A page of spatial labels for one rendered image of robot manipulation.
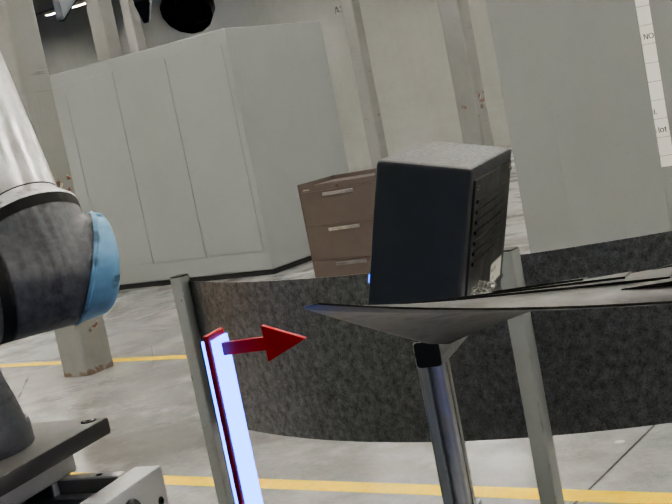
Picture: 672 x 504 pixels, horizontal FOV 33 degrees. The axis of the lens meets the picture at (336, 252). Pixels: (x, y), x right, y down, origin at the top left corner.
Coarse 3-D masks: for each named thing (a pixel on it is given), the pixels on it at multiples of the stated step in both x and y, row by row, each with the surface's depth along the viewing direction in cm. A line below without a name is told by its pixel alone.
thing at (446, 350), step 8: (416, 344) 124; (424, 344) 124; (432, 344) 124; (440, 344) 124; (448, 344) 130; (456, 344) 130; (416, 352) 125; (424, 352) 124; (432, 352) 124; (440, 352) 126; (448, 352) 127; (416, 360) 125; (424, 360) 124; (432, 360) 124; (440, 360) 124
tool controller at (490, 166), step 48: (432, 144) 147; (384, 192) 128; (432, 192) 127; (480, 192) 130; (384, 240) 129; (432, 240) 128; (480, 240) 132; (384, 288) 130; (432, 288) 129; (480, 288) 131
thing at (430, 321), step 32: (512, 288) 68; (544, 288) 66; (576, 288) 65; (608, 288) 63; (640, 288) 61; (352, 320) 71; (384, 320) 72; (416, 320) 73; (448, 320) 75; (480, 320) 77
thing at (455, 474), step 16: (432, 368) 125; (448, 368) 126; (432, 384) 126; (448, 384) 125; (432, 400) 125; (448, 400) 124; (432, 416) 125; (448, 416) 125; (432, 432) 126; (448, 432) 125; (448, 448) 125; (464, 448) 127; (448, 464) 127; (464, 464) 126; (448, 480) 126; (464, 480) 126; (448, 496) 126; (464, 496) 126
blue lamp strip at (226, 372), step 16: (224, 336) 74; (224, 368) 74; (224, 384) 73; (224, 400) 73; (240, 400) 75; (240, 416) 75; (240, 432) 74; (240, 448) 74; (240, 464) 74; (240, 480) 74; (256, 480) 76; (256, 496) 75
